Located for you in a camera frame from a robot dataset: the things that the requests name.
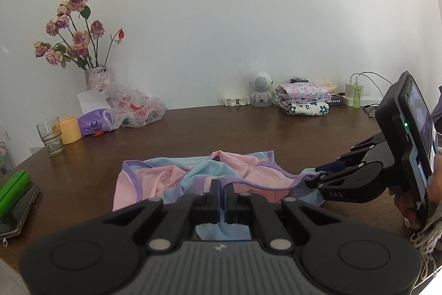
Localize pink blue purple garment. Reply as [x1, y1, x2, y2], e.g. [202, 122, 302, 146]
[112, 150, 325, 243]

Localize dark pouch with zipper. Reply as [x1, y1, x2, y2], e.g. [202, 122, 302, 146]
[0, 184, 40, 242]

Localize person's right hand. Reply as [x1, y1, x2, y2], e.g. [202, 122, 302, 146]
[394, 192, 421, 229]

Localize phone on right gripper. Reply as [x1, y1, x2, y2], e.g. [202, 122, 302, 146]
[407, 76, 437, 174]

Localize white power strip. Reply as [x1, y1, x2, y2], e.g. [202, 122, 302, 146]
[360, 96, 382, 107]

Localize green spray bottle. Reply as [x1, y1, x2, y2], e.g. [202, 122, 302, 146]
[352, 75, 363, 109]

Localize white charger adapter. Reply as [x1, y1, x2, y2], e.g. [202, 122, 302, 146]
[343, 83, 354, 107]

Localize black red box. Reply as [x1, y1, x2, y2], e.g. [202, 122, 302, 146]
[327, 94, 344, 106]

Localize white teal floral cloth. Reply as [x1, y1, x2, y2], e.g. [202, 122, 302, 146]
[279, 100, 330, 116]

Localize yellow tissue packs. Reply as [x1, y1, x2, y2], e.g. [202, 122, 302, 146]
[324, 83, 337, 95]

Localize pink floral folded cloth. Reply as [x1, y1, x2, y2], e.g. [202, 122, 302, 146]
[275, 82, 331, 103]

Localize green case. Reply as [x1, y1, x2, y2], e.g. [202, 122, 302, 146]
[0, 170, 31, 217]

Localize white robot speaker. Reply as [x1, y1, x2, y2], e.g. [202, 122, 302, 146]
[249, 72, 273, 107]

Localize white clip strip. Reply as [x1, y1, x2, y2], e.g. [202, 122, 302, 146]
[223, 96, 250, 107]

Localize yellow cup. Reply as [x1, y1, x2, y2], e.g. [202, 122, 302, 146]
[59, 116, 82, 145]

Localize purple tissue pack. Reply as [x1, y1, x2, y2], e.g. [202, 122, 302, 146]
[78, 109, 114, 137]

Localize clear drinking glass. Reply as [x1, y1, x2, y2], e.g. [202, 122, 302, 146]
[36, 117, 64, 156]

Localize clear plastic bag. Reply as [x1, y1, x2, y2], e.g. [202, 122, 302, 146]
[104, 88, 167, 128]

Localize wrapped flower vase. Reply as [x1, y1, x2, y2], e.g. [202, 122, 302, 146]
[85, 65, 114, 93]

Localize dried rose bouquet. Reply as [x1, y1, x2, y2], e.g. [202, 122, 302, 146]
[33, 0, 125, 70]

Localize white charging cable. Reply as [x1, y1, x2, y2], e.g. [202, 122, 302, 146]
[349, 70, 395, 88]

